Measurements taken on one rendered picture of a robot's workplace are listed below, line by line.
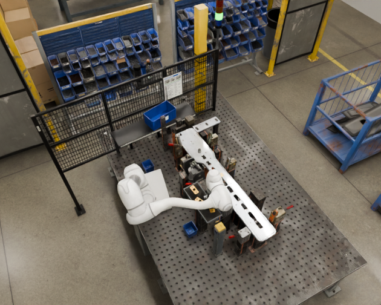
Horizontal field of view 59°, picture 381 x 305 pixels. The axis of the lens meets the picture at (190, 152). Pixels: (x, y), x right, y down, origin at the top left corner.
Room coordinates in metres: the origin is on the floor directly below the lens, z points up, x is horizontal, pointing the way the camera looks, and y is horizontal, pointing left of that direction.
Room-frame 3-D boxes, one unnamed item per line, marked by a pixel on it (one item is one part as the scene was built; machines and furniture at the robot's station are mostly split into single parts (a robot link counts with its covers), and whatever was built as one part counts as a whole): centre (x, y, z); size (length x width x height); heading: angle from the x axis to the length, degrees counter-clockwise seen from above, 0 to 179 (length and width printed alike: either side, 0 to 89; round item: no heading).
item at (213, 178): (1.36, -0.16, 1.60); 0.13 x 0.11 x 0.16; 20
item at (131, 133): (2.50, 0.37, 1.02); 0.90 x 0.22 x 0.03; 120
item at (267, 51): (5.23, -1.51, 0.36); 0.50 x 0.50 x 0.73
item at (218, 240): (1.24, -0.22, 0.92); 0.08 x 0.08 x 0.44; 30
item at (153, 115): (2.54, 0.31, 1.10); 0.30 x 0.17 x 0.13; 130
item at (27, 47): (4.31, 2.61, 0.52); 1.21 x 0.81 x 1.05; 30
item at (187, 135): (1.81, -0.28, 1.00); 1.38 x 0.22 x 0.02; 30
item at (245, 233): (1.23, -0.42, 0.88); 0.11 x 0.10 x 0.36; 120
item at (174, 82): (2.76, 0.17, 1.30); 0.23 x 0.02 x 0.31; 120
